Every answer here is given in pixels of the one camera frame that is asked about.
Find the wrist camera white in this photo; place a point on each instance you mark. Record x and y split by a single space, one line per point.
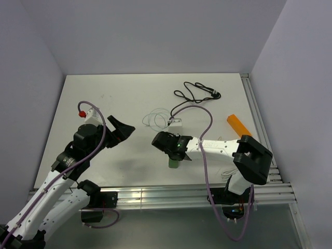
92 117
176 126

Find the green power strip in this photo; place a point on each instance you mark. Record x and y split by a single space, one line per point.
173 164

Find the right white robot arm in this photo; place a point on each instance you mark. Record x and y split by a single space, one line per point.
251 159

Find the aluminium rail frame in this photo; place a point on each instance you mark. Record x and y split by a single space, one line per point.
191 195

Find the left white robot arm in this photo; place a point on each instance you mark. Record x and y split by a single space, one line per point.
38 220

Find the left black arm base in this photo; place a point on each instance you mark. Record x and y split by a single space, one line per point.
99 204

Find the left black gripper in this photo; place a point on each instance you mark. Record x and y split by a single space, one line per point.
122 131

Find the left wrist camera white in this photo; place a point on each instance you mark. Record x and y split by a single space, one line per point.
92 117

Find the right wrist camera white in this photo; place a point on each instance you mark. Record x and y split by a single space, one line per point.
176 126

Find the orange rectangular block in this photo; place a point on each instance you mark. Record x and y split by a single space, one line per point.
238 127

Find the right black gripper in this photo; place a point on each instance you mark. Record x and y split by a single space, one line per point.
170 135

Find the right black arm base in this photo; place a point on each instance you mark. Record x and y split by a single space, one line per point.
232 204

